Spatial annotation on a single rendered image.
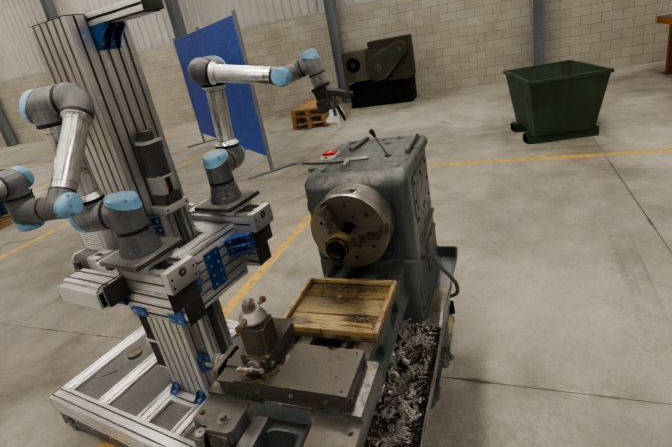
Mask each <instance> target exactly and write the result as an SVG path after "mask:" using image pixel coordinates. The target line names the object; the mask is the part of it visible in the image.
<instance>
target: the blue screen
mask: <svg viewBox="0 0 672 447"><path fill-rule="evenodd" d="M231 13H232V15H231V16H228V17H226V18H224V19H222V20H219V21H217V22H215V23H213V24H210V25H208V26H206V27H204V28H201V29H199V28H198V27H196V28H195V30H196V31H195V32H192V33H190V34H188V35H185V36H183V37H181V38H179V39H176V40H175V38H172V40H173V43H174V47H175V50H176V53H177V57H178V60H179V63H180V67H181V70H182V73H183V77H184V80H185V84H186V87H187V90H188V94H189V97H190V100H191V104H192V107H193V110H194V114H195V117H196V120H197V124H198V127H199V130H200V134H201V137H202V140H203V142H201V143H197V144H194V145H190V146H187V147H188V148H189V147H193V146H196V145H200V144H203V143H207V142H211V141H214V140H217V138H216V134H215V129H214V125H213V121H212V116H211V112H210V107H209V103H208V99H207V94H206V91H205V90H203V89H202V88H201V85H199V84H196V83H194V82H193V81H192V80H191V79H190V77H189V75H188V71H187V70H188V65H189V63H190V62H191V61H192V60H193V59H195V58H199V57H205V56H208V55H213V56H218V57H220V58H221V59H223V60H224V61H225V63H226V65H249V64H248V59H247V55H246V51H245V47H244V43H243V39H242V35H241V31H240V27H239V23H238V19H237V14H236V10H232V11H231ZM225 94H226V98H227V103H228V108H229V113H230V117H231V122H232V127H233V131H234V136H235V138H236V139H237V140H238V141H239V145H241V147H243V148H245V149H244V151H246V150H251V151H254V152H257V153H260V154H263V155H265V156H267V159H268V163H269V167H270V170H269V171H266V172H263V173H260V174H257V175H254V176H251V177H248V179H249V180H251V179H254V178H257V177H260V176H263V175H266V174H269V173H272V172H275V171H278V170H281V169H284V168H287V167H290V166H293V165H296V163H295V162H293V163H290V164H287V165H284V166H281V167H278V168H275V169H274V166H273V162H272V158H271V154H270V150H269V146H268V141H267V137H266V133H265V129H264V125H263V121H262V117H261V113H260V109H259V105H258V100H257V96H256V92H255V88H254V84H239V83H227V85H226V87H225ZM203 134H206V135H209V136H212V137H215V139H211V140H208V141H205V138H204V135H203Z"/></svg>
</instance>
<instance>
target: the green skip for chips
mask: <svg viewBox="0 0 672 447"><path fill-rule="evenodd" d="M612 72H614V69H613V68H608V67H604V66H599V65H594V64H590V63H585V62H580V61H575V60H565V61H559V62H553V63H547V64H541V65H535V66H529V67H523V68H517V69H511V70H505V71H503V74H506V78H507V83H508V87H509V92H510V96H511V101H512V105H513V110H514V114H515V118H516V121H514V122H512V123H511V124H510V125H511V130H512V131H514V132H521V131H530V132H526V133H524V134H523V141H524V142H525V143H527V144H528V145H529V144H536V143H544V142H551V141H559V140H567V139H574V138H582V137H589V136H597V135H599V126H598V125H596V123H597V119H598V116H599V112H600V109H601V105H602V102H603V98H604V95H605V91H606V88H607V84H608V81H609V77H610V74H611V73H612Z"/></svg>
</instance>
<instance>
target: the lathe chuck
mask: <svg viewBox="0 0 672 447"><path fill-rule="evenodd" d="M349 190H356V191H357V192H356V193H351V192H348V191H349ZM324 201H326V202H327V203H328V204H329V205H330V206H331V208H332V209H333V210H334V211H335V212H336V213H337V214H338V216H339V217H340V218H341V219H342V220H343V221H344V222H351V223H353V224H354V225H355V226H356V227H371V226H385V225H387V229H388V233H387V234H386V235H382V237H381V239H380V240H373V241H368V242H367V243H364V244H359V245H358V246H356V247H353V248H352V250H351V251H350V252H349V253H348V254H347V255H346V256H345V257H344V260H343V263H342V265H344V266H348V267H364V266H367V265H370V264H372V263H374V262H375V261H377V260H378V259H379V258H380V257H381V256H382V255H383V253H384V252H385V249H386V247H387V245H388V243H389V241H390V239H391V236H392V232H393V221H392V217H391V214H390V211H389V209H388V208H387V206H386V205H385V203H384V202H383V201H382V200H381V199H380V198H379V197H378V196H377V195H375V194H374V193H372V192H370V191H368V190H366V189H364V188H360V187H355V186H345V187H340V188H337V189H335V190H333V191H331V192H330V193H328V194H327V195H326V196H325V197H324V199H323V200H322V201H321V202H320V203H319V204H318V205H317V206H316V208H315V209H314V211H313V213H312V216H311V222H310V228H311V233H312V237H313V239H314V241H315V243H316V245H317V247H318V248H319V249H320V250H321V252H322V253H323V254H324V255H325V256H327V257H328V258H329V259H331V260H332V258H330V257H329V256H328V255H327V253H326V246H327V243H328V241H329V238H330V236H329V235H328V234H327V232H328V231H329V230H328V229H327V228H326V227H325V226H324V225H323V224H324V223H325V221H324V220H323V219H322V218H321V217H320V216H319V214H318V212H319V211H320V210H321V208H320V204H321V203H322V202H324ZM341 232H345V233H347V234H348V235H350V234H351V232H352V231H350V230H349V229H348V228H347V227H346V226H344V228H343V229H342V230H341Z"/></svg>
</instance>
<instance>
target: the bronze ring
mask: <svg viewBox="0 0 672 447"><path fill-rule="evenodd" d="M352 248H353V241H352V239H351V237H350V236H349V235H348V234H347V233H345V232H334V233H333V234H332V235H331V236H330V238H329V241H328V243H327V246H326V253H327V255H328V256H329V257H330V258H332V259H334V260H341V259H343V258H344V257H345V256H346V255H347V254H348V253H349V252H350V251H351V250H352Z"/></svg>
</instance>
